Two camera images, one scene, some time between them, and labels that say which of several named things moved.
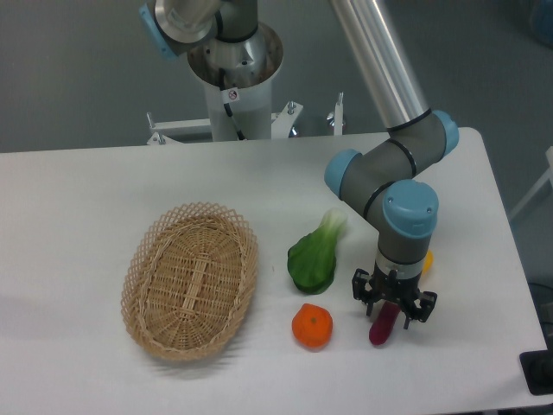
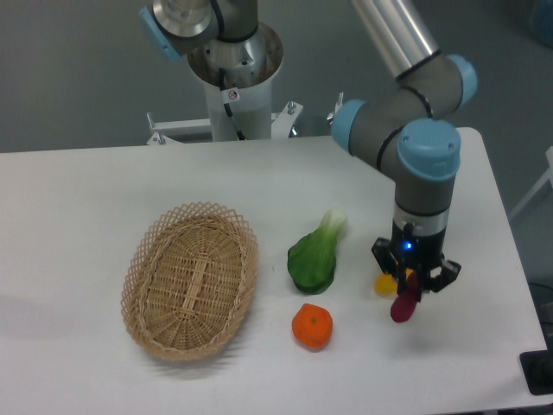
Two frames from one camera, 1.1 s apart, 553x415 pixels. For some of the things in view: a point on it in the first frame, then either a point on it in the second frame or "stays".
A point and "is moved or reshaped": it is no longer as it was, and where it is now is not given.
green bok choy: (311, 258) stays
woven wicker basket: (187, 279) stays
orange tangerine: (312, 326) stays
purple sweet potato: (383, 324) is moved or reshaped
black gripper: (388, 286) → (410, 251)
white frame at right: (549, 175) stays
